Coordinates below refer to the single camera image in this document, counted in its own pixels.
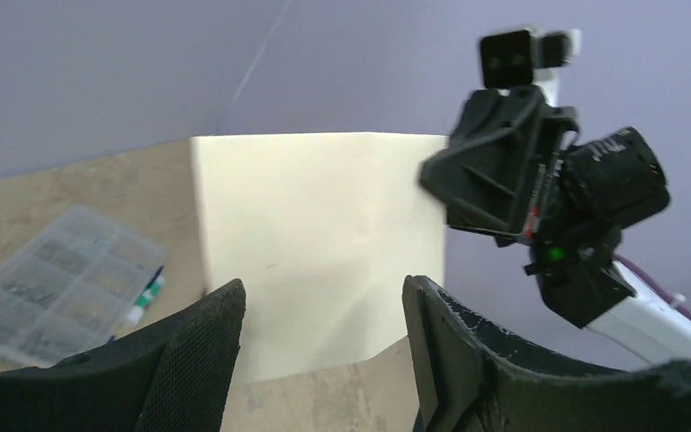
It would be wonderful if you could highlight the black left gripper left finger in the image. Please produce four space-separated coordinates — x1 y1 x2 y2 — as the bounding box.
49 278 247 432

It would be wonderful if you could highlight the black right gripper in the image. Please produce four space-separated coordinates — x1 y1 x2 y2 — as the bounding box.
418 85 580 248

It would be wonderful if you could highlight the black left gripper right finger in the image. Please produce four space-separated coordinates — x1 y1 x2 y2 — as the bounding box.
401 274 627 432

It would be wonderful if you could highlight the pink lined letter paper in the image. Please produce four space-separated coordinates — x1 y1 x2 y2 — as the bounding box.
190 132 446 384

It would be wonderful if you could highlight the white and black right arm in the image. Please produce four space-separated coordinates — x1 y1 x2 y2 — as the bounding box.
418 85 691 364

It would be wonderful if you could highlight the green and white marker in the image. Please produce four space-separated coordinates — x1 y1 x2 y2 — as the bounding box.
111 265 165 328

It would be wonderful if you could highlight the clear plastic organizer box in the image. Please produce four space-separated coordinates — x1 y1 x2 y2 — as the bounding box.
0 205 167 372

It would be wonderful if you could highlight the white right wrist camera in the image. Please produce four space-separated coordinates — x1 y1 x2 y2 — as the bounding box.
478 26 582 107

